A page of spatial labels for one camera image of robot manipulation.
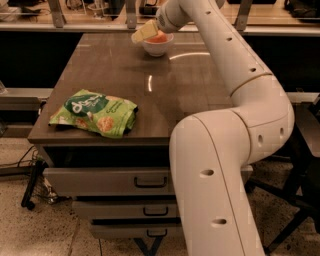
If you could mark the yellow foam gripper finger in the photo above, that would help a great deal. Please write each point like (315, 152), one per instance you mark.
(147, 31)

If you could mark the red orange apple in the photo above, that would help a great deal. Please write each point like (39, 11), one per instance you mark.
(159, 38)

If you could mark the white ceramic bowl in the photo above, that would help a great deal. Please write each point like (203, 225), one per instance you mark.
(158, 49)

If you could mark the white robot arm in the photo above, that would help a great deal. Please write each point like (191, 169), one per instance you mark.
(209, 149)

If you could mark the green chip bag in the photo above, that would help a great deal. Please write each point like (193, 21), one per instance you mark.
(109, 116)

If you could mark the grey drawer cabinet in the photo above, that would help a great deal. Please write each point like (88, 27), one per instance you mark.
(166, 89)

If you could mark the top grey drawer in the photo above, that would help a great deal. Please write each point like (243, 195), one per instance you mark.
(112, 181)

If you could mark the grey drawer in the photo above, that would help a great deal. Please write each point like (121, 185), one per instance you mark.
(135, 230)
(131, 208)
(112, 181)

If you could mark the middle grey drawer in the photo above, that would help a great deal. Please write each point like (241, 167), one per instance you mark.
(131, 208)

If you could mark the black office chair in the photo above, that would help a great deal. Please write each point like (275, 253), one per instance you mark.
(302, 187)

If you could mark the bottom grey drawer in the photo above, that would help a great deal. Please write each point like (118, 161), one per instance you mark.
(135, 230)

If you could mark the black wheeled wire cart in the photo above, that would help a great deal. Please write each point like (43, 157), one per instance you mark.
(38, 186)

